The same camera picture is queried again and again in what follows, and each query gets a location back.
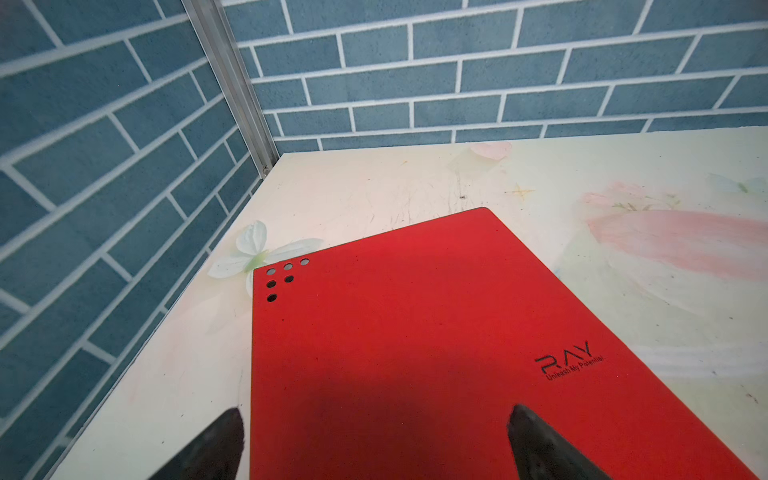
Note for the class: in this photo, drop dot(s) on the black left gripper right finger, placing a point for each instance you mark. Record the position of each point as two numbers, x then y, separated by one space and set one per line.
540 452

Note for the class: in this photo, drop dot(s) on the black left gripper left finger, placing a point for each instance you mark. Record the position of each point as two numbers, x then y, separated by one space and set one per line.
213 454

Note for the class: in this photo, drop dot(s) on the red folder with black inside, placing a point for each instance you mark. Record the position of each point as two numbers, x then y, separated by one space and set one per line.
402 355

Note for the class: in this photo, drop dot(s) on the aluminium left corner post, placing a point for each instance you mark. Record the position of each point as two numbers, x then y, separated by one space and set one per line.
217 40

